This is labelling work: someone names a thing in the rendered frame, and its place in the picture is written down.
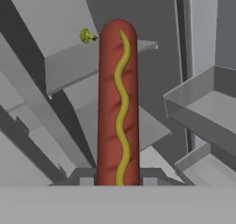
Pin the green broccoli floret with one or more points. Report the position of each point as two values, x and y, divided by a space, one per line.
86 36

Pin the grey fridge freezer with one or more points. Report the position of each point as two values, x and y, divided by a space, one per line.
159 15

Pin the grey freezer door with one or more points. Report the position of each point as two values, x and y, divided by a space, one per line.
203 34

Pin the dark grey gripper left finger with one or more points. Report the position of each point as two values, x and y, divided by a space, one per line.
83 176

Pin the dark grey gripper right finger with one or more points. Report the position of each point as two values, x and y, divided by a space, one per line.
151 176

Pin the hot dog with mustard line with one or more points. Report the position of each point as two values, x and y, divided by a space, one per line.
107 111

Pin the grey door bin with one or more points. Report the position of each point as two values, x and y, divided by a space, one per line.
209 172
199 108

